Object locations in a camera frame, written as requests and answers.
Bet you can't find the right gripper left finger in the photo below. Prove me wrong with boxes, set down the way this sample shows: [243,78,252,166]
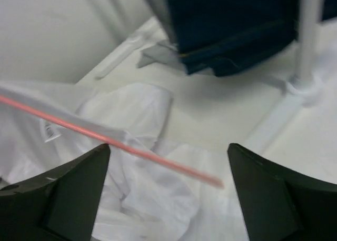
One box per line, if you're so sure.
[1,144,110,240]

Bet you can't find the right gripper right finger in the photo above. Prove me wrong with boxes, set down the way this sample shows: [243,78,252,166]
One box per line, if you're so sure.
[227,143,336,241]

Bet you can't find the white shirt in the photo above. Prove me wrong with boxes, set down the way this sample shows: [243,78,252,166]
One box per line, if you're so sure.
[1,81,248,240]

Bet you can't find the pink wire hanger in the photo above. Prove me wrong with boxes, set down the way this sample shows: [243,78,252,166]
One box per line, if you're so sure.
[1,96,224,188]

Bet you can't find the grey shirt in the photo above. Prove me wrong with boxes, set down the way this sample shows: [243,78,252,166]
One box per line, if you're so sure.
[137,0,184,70]

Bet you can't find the white clothes rack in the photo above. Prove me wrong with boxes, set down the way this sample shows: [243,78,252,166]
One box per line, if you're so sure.
[92,0,336,152]

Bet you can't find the navy denim garment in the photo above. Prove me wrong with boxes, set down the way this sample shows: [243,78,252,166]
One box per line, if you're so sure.
[162,0,337,77]

